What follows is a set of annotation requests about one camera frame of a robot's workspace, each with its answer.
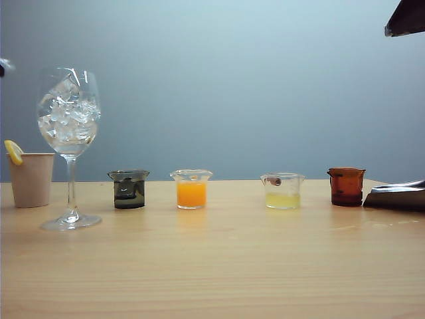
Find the stainless steel ice scoop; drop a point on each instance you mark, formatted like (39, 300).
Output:
(398, 197)

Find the glass beaker with orange juice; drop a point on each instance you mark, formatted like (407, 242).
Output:
(191, 194)

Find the yellow lemon slice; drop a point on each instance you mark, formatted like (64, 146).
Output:
(14, 152)

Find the amber glass pitcher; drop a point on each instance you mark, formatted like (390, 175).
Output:
(347, 189)

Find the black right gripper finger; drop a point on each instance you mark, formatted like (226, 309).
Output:
(408, 18)

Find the tall clear wine glass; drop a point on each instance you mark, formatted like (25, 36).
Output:
(68, 156)

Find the clear ice cubes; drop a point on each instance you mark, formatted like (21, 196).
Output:
(68, 113)

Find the beige paper cup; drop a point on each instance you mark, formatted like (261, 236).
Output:
(31, 182)

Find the smoky grey glass pitcher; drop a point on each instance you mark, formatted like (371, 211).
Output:
(127, 194)

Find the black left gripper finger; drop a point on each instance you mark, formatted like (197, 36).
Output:
(5, 64)

